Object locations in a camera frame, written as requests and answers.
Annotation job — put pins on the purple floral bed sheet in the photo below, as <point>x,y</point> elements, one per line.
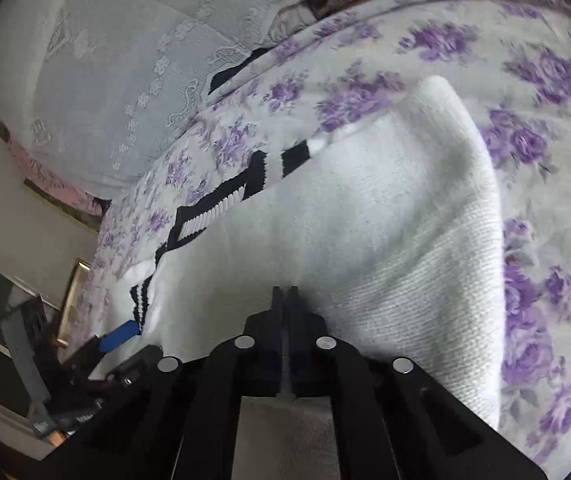
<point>508,60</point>

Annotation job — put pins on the gold picture frame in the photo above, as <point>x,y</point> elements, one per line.
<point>73,292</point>

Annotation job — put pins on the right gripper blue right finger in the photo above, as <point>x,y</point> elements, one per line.
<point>391,419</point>

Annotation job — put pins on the white V-neck knit sweater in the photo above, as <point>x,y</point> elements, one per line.
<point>391,231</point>

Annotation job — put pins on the pink floral pillow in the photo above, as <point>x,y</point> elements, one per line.
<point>49,183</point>

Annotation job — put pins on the white lace cover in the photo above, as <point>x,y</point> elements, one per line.
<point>95,90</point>

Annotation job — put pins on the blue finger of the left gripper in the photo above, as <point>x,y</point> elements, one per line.
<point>96,348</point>

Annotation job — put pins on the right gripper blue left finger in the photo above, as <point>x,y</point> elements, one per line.
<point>179,420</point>

